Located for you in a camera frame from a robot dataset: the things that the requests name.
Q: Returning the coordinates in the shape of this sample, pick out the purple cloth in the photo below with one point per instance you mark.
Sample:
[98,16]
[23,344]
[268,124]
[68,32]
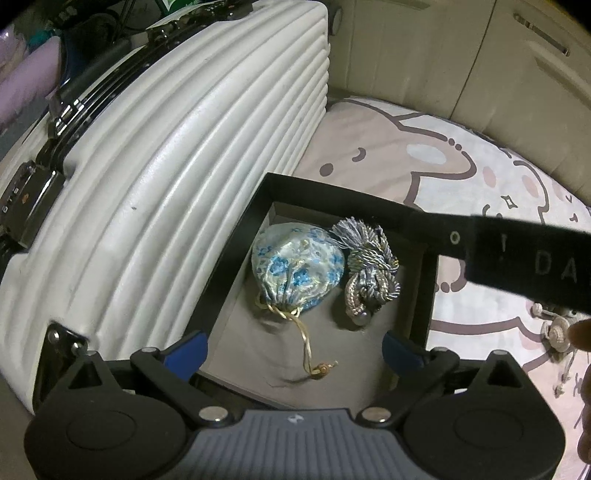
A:
[27,83]

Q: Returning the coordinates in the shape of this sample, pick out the green white package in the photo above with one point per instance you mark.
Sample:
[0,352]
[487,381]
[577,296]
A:
[182,4]

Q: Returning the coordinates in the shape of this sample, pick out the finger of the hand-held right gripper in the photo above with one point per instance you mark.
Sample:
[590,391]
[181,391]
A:
[443,235]

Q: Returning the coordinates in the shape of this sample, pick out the white ribbed suitcase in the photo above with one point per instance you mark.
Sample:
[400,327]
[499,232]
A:
[175,175]

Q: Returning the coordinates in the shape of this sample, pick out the black box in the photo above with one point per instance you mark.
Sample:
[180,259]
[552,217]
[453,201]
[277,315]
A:
[258,360]

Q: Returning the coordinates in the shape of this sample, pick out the beige cabinet door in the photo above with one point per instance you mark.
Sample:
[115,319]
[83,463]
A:
[406,46]
[521,92]

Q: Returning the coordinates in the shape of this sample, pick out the pink cartoon printed mat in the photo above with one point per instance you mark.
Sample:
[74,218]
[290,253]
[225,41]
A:
[369,147]

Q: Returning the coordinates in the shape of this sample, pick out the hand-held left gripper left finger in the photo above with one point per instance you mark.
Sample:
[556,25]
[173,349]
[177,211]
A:
[193,353]

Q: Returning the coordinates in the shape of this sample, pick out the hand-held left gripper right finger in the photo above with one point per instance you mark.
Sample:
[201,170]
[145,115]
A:
[398,355]

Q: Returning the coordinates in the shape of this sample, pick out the person's right hand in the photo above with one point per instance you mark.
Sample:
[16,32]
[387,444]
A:
[581,334]

